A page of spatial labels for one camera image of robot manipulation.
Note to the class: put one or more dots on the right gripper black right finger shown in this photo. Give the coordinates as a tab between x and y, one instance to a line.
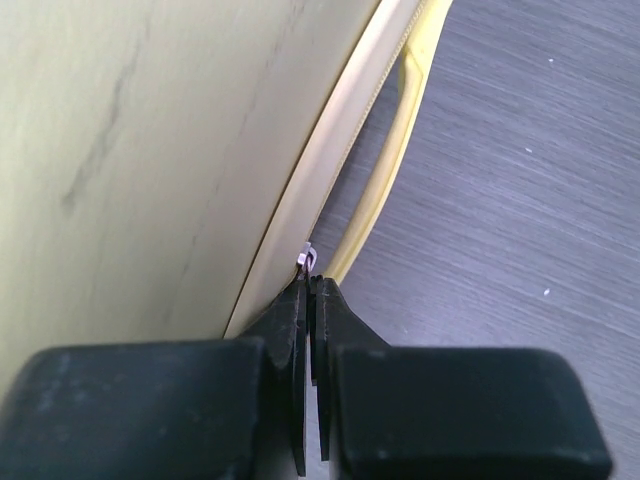
406	412

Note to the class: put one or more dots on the yellow hard-shell suitcase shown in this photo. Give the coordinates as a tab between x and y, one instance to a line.
163	163

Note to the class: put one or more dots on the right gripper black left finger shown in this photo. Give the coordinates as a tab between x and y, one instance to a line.
209	409

